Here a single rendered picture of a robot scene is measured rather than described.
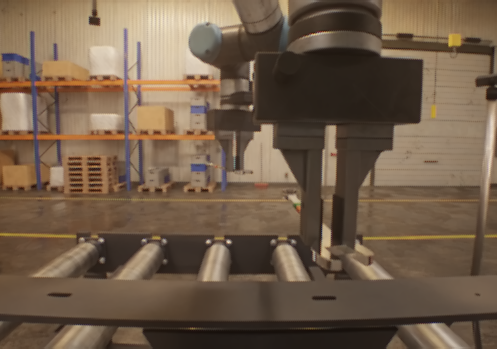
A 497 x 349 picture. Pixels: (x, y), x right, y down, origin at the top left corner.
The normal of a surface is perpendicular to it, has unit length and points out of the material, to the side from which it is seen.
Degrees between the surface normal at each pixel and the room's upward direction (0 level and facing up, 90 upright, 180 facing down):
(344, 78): 90
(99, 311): 0
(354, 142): 90
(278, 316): 0
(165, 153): 90
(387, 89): 90
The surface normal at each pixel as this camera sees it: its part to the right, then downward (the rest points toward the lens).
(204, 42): -0.40, 0.09
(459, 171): 0.02, 0.11
